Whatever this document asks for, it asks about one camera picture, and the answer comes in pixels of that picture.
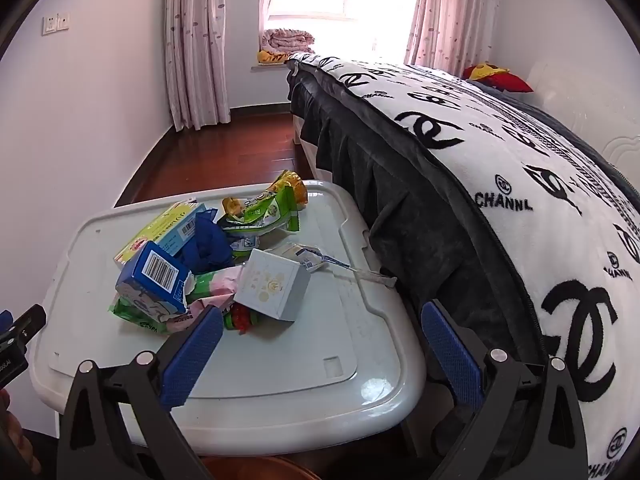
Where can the white blue printed packet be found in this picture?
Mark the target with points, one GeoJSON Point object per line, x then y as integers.
{"type": "Point", "coordinates": [305, 255]}

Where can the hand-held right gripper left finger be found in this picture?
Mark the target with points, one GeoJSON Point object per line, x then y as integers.
{"type": "Point", "coordinates": [192, 355]}

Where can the yellow cushion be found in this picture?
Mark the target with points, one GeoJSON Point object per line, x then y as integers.
{"type": "Point", "coordinates": [274, 57]}

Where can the crumpled green wrapper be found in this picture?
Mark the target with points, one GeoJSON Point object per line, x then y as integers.
{"type": "Point", "coordinates": [140, 317]}

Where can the pink green wrapper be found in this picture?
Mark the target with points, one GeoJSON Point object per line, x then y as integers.
{"type": "Point", "coordinates": [215, 280]}

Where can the red toy car green wheels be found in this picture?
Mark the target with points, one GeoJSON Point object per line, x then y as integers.
{"type": "Point", "coordinates": [240, 317]}

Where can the orange plastic basin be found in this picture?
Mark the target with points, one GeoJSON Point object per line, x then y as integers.
{"type": "Point", "coordinates": [260, 467]}

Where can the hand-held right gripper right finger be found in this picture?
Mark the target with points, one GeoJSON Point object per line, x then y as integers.
{"type": "Point", "coordinates": [450, 355]}

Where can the red yellow pillow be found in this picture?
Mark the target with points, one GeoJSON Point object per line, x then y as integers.
{"type": "Point", "coordinates": [495, 79]}

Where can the blue barcode carton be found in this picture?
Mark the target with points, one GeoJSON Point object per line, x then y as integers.
{"type": "Point", "coordinates": [150, 285]}

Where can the white bed headboard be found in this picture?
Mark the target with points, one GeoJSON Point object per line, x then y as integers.
{"type": "Point", "coordinates": [620, 150]}

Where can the folded pink quilt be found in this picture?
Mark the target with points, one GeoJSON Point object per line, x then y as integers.
{"type": "Point", "coordinates": [287, 40]}

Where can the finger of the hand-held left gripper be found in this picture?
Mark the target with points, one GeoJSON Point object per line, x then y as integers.
{"type": "Point", "coordinates": [4, 320]}
{"type": "Point", "coordinates": [27, 324]}

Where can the person's left hand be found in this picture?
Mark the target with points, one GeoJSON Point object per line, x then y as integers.
{"type": "Point", "coordinates": [27, 450]}

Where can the small white cardboard box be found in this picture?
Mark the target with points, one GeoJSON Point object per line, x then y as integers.
{"type": "Point", "coordinates": [270, 285]}

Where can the blue plastic bag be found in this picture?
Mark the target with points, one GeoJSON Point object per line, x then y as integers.
{"type": "Point", "coordinates": [207, 245]}

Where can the clear plastic wrapper strip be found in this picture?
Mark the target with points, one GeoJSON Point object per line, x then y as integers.
{"type": "Point", "coordinates": [365, 274]}

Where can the dark grey bed skirt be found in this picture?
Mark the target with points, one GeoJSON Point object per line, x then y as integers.
{"type": "Point", "coordinates": [400, 185]}

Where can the pink patterned curtain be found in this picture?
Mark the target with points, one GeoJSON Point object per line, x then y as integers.
{"type": "Point", "coordinates": [450, 10]}
{"type": "Point", "coordinates": [197, 45]}

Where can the green snack packet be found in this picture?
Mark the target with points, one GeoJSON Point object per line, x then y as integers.
{"type": "Point", "coordinates": [270, 205]}

